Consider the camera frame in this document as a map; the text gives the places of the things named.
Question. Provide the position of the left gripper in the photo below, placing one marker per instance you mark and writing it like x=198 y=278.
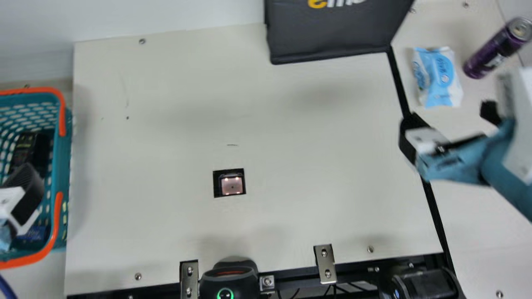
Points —
x=4 y=238

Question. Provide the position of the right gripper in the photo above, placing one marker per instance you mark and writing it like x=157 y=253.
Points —
x=469 y=164

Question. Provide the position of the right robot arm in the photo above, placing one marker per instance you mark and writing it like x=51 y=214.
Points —
x=424 y=284

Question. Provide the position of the teal shopping basket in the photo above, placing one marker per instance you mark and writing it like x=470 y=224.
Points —
x=62 y=166

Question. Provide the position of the blue white wet wipes pack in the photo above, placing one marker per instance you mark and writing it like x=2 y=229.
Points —
x=438 y=79

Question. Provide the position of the dark coffee bottle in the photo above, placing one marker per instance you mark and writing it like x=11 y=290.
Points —
x=31 y=147

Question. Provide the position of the black strip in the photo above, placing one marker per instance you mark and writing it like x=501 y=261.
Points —
x=399 y=83

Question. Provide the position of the purple can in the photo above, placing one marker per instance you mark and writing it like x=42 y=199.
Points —
x=494 y=47

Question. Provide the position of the dark grey bag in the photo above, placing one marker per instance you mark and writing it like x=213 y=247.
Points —
x=332 y=33

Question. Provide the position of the black device with green light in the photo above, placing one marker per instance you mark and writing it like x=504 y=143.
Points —
x=228 y=282

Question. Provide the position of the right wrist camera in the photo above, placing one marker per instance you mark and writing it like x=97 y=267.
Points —
x=521 y=124

